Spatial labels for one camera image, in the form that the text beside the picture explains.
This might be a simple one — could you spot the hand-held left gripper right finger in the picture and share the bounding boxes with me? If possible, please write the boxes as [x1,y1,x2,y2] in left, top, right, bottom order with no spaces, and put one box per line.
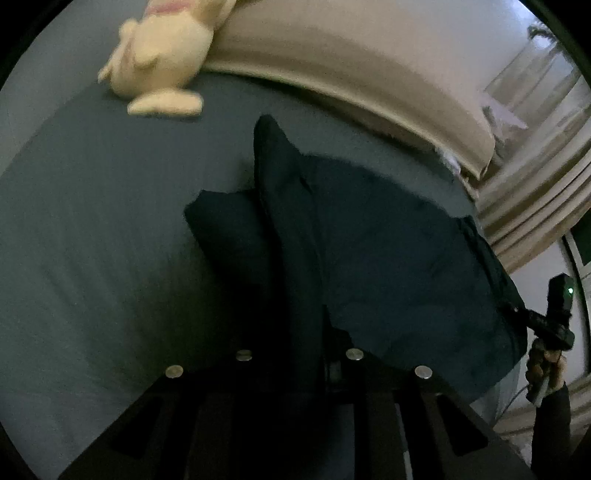
[322,322,539,480]

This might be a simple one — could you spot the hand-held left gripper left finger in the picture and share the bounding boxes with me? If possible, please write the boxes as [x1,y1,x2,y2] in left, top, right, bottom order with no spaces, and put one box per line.
[60,340,296,480]

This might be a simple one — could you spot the navy padded jacket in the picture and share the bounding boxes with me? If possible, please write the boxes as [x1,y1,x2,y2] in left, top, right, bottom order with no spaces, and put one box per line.
[184,114,530,404]

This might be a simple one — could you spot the person's right forearm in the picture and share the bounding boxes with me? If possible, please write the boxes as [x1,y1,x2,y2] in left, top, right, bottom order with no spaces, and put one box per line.
[530,382,574,480]

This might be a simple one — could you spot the person's right hand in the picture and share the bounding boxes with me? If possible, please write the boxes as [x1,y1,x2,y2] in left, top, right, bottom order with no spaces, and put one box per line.
[526,340,568,395]

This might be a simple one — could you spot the dark window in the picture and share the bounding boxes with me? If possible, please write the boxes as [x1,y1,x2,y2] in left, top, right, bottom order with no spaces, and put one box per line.
[560,225,591,326]

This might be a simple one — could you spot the beige striped curtain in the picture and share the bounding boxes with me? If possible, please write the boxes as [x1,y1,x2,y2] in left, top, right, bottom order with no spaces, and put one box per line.
[475,37,591,274]

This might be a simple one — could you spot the grey bed sheet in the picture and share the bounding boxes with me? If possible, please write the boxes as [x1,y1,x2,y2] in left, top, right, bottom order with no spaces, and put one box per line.
[0,69,509,480]

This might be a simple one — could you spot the beige headboard cushion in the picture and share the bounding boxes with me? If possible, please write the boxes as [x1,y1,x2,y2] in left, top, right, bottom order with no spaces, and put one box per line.
[202,0,498,182]

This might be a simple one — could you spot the yellow plush toy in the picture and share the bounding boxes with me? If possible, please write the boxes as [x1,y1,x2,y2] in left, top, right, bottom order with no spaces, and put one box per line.
[97,0,238,117]

